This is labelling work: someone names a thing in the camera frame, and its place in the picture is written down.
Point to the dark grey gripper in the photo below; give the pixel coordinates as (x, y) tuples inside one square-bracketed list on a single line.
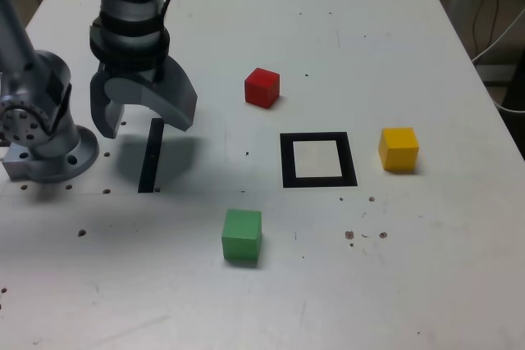
[(135, 75)]

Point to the red cube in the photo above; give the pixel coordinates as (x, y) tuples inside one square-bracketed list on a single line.
[(260, 89)]

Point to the green cube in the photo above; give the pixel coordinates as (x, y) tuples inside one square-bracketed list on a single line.
[(241, 237)]

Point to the yellow cube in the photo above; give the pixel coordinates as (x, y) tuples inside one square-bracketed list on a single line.
[(398, 151)]

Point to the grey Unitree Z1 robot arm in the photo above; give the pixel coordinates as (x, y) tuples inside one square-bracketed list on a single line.
[(41, 79)]

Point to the square black tape outline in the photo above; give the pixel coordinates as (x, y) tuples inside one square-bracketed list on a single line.
[(287, 161)]

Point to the black tape strip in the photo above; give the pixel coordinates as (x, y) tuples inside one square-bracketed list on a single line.
[(151, 153)]

